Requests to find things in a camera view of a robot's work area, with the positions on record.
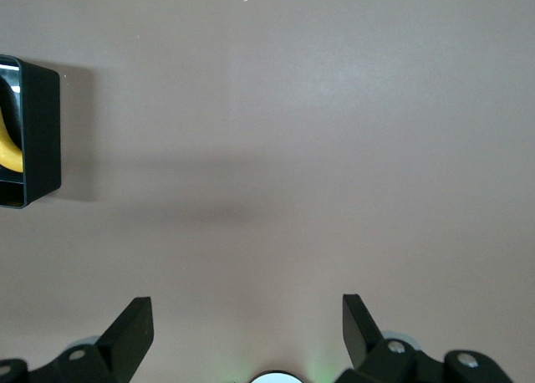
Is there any yellow banana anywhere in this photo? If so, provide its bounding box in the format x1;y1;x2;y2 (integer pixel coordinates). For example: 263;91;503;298
0;75;24;173

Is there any black plastic box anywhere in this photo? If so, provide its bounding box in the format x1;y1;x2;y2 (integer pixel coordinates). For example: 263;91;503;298
0;54;63;210

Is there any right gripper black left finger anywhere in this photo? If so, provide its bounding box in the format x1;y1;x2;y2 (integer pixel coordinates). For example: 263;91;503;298
0;297;155;383

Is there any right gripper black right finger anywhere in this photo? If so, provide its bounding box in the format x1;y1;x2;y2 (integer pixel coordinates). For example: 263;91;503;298
336;294;516;383

